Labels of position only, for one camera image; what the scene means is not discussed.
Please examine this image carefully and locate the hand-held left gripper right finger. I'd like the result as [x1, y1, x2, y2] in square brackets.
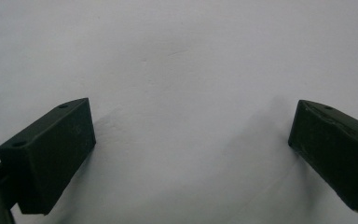
[287, 99, 358, 215]

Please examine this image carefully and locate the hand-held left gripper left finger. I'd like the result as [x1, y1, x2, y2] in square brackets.
[0, 97, 97, 216]

